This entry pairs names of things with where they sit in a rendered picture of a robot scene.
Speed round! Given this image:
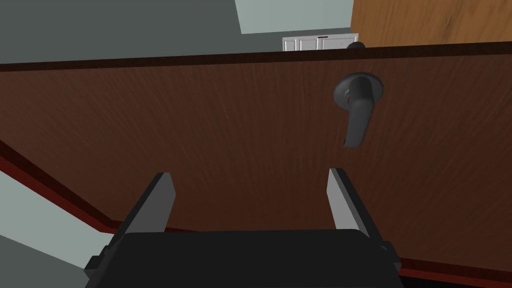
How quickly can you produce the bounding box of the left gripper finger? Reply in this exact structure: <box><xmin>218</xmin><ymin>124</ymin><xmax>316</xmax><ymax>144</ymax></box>
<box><xmin>113</xmin><ymin>172</ymin><xmax>177</xmax><ymax>241</ymax></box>

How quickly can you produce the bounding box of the dark brown wooden door leaf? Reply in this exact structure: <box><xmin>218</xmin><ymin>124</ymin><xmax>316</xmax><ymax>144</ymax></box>
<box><xmin>0</xmin><ymin>41</ymin><xmax>512</xmax><ymax>278</ymax></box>

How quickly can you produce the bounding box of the light brown wooden door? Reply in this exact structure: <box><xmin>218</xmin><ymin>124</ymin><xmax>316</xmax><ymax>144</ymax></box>
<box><xmin>350</xmin><ymin>0</ymin><xmax>512</xmax><ymax>49</ymax></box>

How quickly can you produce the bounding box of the dark grey lever door handle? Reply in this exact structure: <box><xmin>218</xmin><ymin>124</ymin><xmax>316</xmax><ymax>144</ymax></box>
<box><xmin>333</xmin><ymin>72</ymin><xmax>384</xmax><ymax>149</ymax></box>

